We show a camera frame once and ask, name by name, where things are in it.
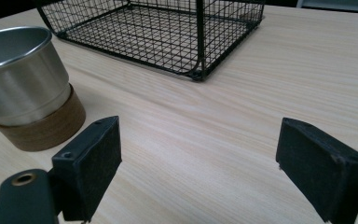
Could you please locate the black wire basket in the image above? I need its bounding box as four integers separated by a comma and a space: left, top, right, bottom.
36, 0, 267, 82

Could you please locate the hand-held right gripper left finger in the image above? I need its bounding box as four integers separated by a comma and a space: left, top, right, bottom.
51, 115, 123, 224

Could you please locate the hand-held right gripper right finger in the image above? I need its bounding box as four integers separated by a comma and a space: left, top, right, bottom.
275, 117, 358, 224

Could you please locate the steel cup with wooden base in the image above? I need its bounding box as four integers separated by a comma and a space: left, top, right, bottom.
0, 25, 87, 152

